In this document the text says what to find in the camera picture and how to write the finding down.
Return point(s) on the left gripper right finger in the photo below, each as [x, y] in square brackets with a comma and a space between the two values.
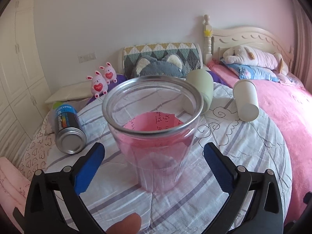
[264, 214]

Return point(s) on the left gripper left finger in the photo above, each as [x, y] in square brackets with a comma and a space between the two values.
[42, 212]

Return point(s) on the clear cup with pink paper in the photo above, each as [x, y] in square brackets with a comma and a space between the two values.
[153, 120]

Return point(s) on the white paper cup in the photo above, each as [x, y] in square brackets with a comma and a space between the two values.
[246, 99]

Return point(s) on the person's thumb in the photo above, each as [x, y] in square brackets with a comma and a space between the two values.
[130, 224]

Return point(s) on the pink folded blanket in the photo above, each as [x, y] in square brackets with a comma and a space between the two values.
[14, 189]

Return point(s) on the heart pattern bed sheet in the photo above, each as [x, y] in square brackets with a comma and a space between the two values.
[36, 154]

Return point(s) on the striped white quilt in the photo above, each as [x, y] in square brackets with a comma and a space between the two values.
[191, 205]

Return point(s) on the blue and silver can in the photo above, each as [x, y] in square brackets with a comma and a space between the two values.
[69, 135]

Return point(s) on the pink fleece blanket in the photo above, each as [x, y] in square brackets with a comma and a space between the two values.
[289, 107]

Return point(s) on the cream wardrobe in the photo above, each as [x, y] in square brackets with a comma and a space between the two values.
[24, 88]

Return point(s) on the cream bedside table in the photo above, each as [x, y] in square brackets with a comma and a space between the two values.
[72, 92]

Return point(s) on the left pink bunny toy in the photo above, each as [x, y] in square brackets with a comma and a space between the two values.
[98, 84]

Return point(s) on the pink bunny toy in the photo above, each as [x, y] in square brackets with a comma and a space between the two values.
[109, 73]
[98, 84]

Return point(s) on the blue cartoon pillow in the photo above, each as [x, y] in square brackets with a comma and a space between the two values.
[253, 72]

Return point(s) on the green ceramic mug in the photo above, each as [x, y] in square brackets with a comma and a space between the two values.
[203, 82]

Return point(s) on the pink curtain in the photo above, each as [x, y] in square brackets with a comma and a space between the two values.
[302, 65]

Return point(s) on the right pink bunny toy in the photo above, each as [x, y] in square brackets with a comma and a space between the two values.
[109, 73]

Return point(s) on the purple cushion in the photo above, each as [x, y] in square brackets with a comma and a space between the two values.
[120, 79]

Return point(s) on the white and pink plush dog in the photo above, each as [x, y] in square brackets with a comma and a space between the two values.
[245, 55]

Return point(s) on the grey cat plush pillow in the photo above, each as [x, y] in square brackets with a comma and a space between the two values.
[170, 65]

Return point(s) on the diamond pattern quilted headboard cover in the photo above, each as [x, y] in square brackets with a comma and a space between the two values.
[189, 53]

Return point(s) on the cream wooden bed headboard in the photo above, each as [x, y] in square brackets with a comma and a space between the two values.
[223, 39]

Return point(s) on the yellow star sticker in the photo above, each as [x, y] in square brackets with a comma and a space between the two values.
[208, 33]

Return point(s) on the wall socket panel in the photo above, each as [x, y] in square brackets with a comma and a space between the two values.
[86, 57]

